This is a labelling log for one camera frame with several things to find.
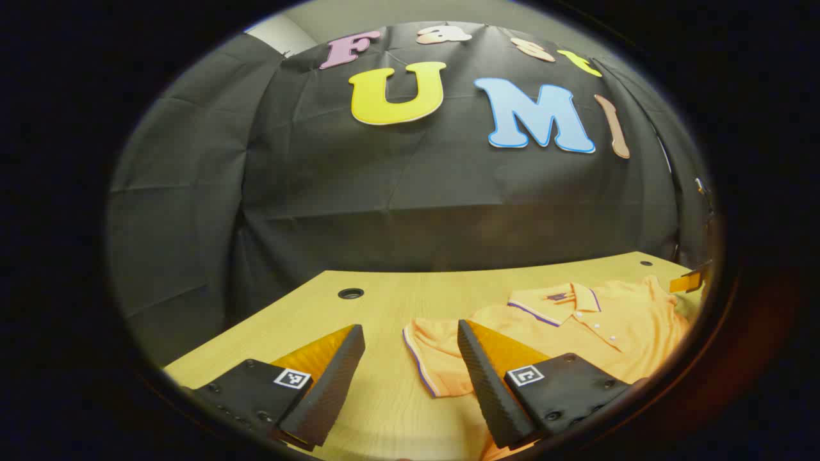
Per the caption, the orange T-shirt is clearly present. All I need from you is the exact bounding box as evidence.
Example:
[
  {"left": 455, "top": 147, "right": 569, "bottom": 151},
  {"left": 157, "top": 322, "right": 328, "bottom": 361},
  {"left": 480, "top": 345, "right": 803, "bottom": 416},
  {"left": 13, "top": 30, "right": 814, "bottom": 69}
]
[{"left": 402, "top": 275, "right": 702, "bottom": 461}]

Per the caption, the black backdrop cloth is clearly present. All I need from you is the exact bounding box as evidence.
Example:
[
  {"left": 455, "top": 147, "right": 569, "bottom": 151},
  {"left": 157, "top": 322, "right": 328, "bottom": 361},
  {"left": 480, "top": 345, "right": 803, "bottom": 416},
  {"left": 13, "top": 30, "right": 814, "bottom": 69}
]
[{"left": 106, "top": 21, "right": 715, "bottom": 366}]

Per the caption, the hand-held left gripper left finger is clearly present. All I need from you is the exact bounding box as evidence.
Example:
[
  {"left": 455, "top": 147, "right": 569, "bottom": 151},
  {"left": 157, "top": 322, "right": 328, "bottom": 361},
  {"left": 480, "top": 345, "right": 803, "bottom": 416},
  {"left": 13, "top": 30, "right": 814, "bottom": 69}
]
[{"left": 181, "top": 323, "right": 366, "bottom": 452}]

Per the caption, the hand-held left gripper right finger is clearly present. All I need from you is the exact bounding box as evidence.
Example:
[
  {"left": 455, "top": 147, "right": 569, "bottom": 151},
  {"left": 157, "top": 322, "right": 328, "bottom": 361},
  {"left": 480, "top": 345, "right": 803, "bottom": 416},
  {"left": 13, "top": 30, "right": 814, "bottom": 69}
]
[{"left": 457, "top": 319, "right": 648, "bottom": 450}]

